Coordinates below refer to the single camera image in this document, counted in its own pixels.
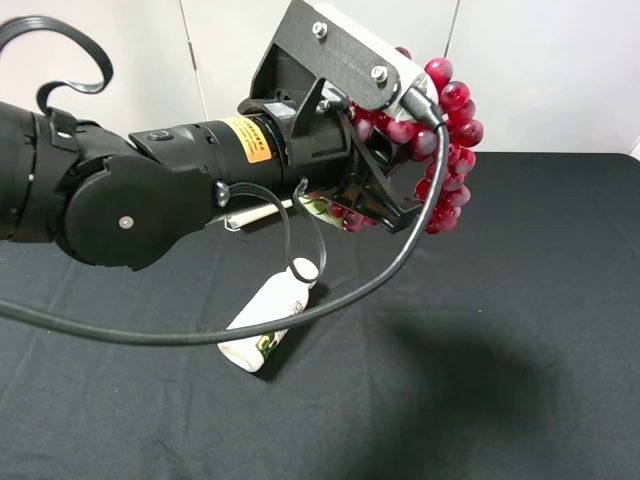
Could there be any white plastic bottle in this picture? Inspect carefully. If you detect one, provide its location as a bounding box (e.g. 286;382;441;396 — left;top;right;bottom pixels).
218;267;315;373

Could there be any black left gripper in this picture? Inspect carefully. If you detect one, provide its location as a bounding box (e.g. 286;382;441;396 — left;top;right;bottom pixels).
236;87;420;234

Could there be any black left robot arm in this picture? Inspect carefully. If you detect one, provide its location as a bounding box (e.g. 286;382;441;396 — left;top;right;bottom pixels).
1;91;420;270

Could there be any black tablecloth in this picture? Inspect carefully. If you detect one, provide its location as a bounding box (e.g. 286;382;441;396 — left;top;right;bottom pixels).
1;153;639;479

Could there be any white cylindrical candle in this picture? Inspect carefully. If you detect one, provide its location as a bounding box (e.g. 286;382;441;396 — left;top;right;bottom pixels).
223;204;279;232

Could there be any red artificial grape bunch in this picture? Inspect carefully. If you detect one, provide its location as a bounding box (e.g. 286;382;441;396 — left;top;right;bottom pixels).
301;57;484;234

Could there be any black camera cable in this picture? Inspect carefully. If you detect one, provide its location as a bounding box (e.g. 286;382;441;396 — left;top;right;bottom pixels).
0;87;449;347

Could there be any white wrist camera on bracket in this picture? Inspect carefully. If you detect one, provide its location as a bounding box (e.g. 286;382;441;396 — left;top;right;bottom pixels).
238;1;438;147

